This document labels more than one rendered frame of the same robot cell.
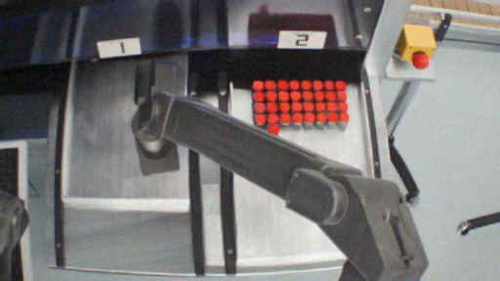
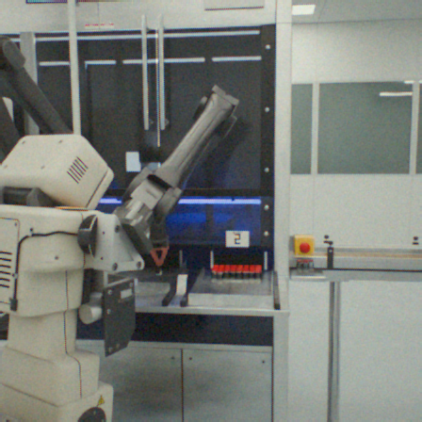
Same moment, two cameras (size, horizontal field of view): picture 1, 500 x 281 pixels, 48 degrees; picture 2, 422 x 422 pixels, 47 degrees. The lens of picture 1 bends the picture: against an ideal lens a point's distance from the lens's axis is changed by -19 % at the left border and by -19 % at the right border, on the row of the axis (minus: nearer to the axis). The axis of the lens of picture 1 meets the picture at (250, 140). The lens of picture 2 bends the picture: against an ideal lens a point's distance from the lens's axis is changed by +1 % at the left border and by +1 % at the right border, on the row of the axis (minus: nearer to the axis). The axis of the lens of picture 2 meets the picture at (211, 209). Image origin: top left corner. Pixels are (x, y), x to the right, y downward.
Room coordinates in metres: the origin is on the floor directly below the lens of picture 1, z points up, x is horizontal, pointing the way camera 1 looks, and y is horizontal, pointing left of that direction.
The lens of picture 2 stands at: (-1.11, -0.46, 1.35)
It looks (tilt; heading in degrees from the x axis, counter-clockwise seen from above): 7 degrees down; 16
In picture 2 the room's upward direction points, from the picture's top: straight up
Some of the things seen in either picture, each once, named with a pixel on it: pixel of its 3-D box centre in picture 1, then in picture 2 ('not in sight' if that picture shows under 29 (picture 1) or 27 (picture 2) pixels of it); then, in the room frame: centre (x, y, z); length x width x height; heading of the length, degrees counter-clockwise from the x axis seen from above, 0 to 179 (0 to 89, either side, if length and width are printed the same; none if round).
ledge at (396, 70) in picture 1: (405, 52); (306, 274); (0.75, -0.32, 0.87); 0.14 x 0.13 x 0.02; 9
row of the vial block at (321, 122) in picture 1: (302, 122); (235, 276); (0.53, -0.09, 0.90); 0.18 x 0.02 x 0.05; 99
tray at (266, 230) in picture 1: (305, 169); (234, 284); (0.44, -0.11, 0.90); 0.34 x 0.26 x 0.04; 9
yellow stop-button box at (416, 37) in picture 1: (415, 40); (303, 245); (0.71, -0.31, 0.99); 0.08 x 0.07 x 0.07; 9
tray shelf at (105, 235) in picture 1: (209, 155); (186, 287); (0.46, 0.07, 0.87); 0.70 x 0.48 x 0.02; 99
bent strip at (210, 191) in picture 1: (212, 225); (179, 288); (0.31, 0.05, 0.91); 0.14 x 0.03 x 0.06; 9
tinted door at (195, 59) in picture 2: not in sight; (215, 109); (0.64, 0.01, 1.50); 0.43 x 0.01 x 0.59; 99
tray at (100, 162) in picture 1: (122, 118); (144, 274); (0.50, 0.25, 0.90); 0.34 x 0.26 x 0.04; 9
